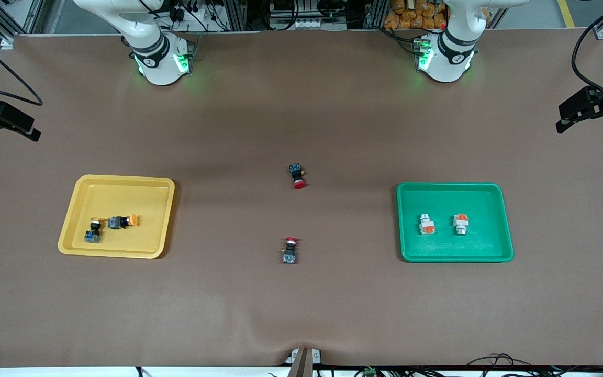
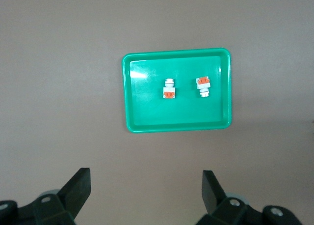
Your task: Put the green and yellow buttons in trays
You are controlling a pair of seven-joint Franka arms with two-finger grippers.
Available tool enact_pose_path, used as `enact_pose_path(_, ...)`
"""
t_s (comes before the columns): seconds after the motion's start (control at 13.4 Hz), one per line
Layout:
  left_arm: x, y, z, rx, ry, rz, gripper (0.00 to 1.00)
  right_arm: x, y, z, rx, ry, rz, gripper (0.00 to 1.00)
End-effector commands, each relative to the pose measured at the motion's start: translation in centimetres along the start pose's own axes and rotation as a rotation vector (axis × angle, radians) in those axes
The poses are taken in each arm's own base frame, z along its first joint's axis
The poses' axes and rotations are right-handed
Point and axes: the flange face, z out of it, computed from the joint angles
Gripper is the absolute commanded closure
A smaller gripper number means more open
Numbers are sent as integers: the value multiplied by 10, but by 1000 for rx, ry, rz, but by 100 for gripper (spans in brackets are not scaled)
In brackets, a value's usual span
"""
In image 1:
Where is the yellow push button blue base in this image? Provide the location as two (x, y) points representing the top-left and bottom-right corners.
(84, 219), (104, 245)

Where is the orange-yellow push button black body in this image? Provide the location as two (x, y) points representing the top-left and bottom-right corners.
(108, 213), (139, 230)

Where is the yellow plastic tray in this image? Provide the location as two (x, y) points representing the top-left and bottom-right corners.
(58, 174), (175, 259)

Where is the green plastic tray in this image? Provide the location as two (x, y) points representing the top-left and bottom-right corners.
(396, 182), (515, 263)

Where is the bag of orange items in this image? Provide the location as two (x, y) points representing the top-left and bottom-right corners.
(384, 0), (449, 30)

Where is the red mushroom button blue base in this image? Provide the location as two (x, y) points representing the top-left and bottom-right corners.
(288, 163), (307, 190)

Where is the white power strip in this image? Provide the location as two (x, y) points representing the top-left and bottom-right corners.
(288, 18), (334, 31)

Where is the red mushroom button grey base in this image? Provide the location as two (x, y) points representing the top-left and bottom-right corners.
(281, 237), (300, 265)

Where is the brown table mat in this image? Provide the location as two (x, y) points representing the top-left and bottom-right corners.
(0, 29), (603, 368)

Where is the metal bracket post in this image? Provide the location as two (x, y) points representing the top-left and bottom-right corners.
(288, 347), (322, 377)

